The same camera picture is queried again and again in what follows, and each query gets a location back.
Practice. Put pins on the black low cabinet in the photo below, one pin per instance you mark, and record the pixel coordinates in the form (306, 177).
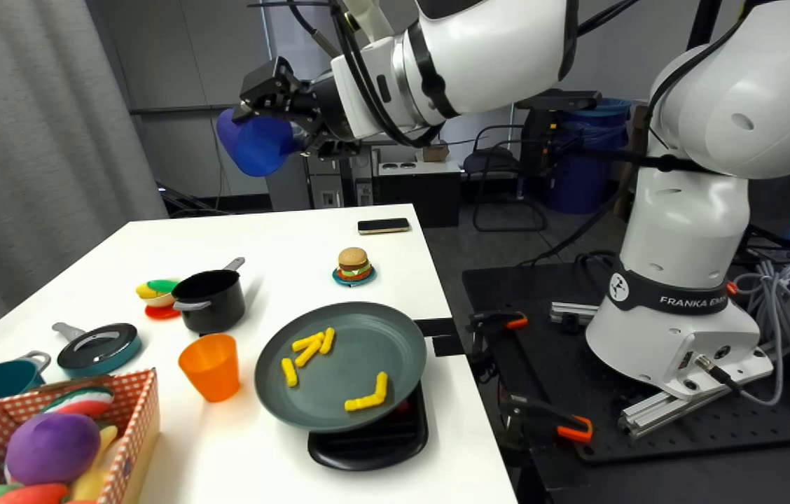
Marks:
(425, 197)

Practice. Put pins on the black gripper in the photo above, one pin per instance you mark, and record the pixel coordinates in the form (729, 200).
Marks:
(314, 107)

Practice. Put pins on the aluminium rail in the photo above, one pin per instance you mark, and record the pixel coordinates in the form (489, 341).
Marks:
(657, 408)

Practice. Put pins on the black flat phone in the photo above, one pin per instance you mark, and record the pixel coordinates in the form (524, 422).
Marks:
(384, 225)

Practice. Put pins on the blue plastic cup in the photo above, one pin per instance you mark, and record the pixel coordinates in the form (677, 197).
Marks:
(257, 144)

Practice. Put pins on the orange plastic cup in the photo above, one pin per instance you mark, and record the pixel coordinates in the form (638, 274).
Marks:
(212, 368)

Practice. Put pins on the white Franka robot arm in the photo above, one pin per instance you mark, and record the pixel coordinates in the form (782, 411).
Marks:
(685, 242)

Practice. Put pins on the grey trash bin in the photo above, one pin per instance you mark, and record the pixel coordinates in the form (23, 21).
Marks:
(288, 190)

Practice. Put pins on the yellow plush toy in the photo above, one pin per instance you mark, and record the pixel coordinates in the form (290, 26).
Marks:
(87, 480)

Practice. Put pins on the black toy pot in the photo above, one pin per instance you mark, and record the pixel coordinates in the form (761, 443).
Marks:
(209, 302)

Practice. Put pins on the black equipment rack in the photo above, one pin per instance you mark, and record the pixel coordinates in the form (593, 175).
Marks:
(545, 141)

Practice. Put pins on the grey round plate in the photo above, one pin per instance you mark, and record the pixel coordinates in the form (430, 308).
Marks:
(367, 351)

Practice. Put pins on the yellow felt disc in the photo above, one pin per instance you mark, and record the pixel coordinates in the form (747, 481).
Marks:
(143, 291)

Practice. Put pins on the small teal plate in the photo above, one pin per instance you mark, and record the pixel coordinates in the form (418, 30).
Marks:
(355, 281)

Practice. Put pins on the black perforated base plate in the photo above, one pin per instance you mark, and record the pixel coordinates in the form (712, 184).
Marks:
(524, 288)

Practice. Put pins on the red felt disc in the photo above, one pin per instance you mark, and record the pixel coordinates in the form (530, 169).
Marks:
(164, 313)

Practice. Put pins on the beige felt disc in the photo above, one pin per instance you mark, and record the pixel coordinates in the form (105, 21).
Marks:
(162, 299)

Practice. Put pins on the green felt disc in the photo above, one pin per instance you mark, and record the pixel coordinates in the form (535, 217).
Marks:
(164, 284)

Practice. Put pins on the red orange plush toy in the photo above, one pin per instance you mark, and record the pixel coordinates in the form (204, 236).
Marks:
(31, 492)

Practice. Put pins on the white red green plush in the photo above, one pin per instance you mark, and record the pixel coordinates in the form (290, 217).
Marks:
(83, 406)

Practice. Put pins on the black toy stove burner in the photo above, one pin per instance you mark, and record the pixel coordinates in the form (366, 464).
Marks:
(367, 448)

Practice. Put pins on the grey curtain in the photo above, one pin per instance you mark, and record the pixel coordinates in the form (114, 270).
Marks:
(20, 141)

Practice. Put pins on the toy hamburger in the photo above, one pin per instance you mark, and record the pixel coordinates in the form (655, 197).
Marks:
(355, 261)

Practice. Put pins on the black table edge bracket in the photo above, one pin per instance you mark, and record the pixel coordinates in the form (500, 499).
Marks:
(447, 345)

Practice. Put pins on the blue barrel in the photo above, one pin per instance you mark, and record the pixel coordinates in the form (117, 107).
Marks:
(582, 177)

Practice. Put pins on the small cardboard box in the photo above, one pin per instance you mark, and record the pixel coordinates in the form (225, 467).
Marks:
(435, 152)

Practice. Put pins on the purple plush toy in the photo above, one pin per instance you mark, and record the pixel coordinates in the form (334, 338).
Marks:
(48, 448)

